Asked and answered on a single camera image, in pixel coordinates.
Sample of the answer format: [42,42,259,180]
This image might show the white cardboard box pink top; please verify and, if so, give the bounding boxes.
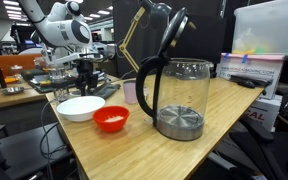
[217,52,285,100]

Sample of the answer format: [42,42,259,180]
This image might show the red bowl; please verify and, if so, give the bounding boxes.
[92,105,131,133]

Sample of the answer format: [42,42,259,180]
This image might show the black padded seat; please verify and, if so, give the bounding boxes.
[0,122,74,180]

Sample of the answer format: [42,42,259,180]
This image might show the white ringed cable grommet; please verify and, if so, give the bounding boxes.
[68,89,82,98]

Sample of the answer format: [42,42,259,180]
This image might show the grey cloth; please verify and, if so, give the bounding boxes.
[88,82,122,100]

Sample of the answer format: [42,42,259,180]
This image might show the orange partition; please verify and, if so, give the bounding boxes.
[0,53,44,77]

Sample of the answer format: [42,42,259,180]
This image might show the clear plastic storage bin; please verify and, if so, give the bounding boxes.
[231,0,288,57]

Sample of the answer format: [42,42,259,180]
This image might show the glass electric kettle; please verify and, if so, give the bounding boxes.
[135,7,212,142]

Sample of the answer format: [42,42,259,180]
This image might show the pink cup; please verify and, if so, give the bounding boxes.
[122,80,139,105]

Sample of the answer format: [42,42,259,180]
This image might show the yellow toy block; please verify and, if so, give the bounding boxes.
[38,79,52,88]

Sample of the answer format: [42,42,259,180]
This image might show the lamp power cable with switch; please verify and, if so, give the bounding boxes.
[38,79,120,180]

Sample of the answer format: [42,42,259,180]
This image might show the dark metal tray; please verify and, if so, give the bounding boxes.
[21,68,78,94]

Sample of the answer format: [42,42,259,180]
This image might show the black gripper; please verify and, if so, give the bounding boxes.
[75,59,100,97]

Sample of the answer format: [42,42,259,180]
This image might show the white bowl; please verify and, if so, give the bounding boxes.
[56,95,106,123]

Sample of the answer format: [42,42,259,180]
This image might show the black stapler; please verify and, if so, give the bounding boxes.
[229,73,274,89]

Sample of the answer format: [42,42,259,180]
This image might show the glass jar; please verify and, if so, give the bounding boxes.
[9,64,24,81]

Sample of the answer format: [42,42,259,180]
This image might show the small metal dish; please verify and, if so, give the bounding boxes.
[1,86,26,96]

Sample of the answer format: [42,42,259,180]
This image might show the black office chair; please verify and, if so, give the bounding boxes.
[228,114,288,180]

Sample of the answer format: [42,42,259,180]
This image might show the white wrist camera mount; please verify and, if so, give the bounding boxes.
[52,52,101,67]

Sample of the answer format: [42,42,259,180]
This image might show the wooden side table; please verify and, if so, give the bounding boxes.
[0,79,57,112]

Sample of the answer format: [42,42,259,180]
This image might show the black curtain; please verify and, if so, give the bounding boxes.
[112,0,227,79]

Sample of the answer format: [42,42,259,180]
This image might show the white cardboard box red print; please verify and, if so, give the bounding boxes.
[247,94,283,132]

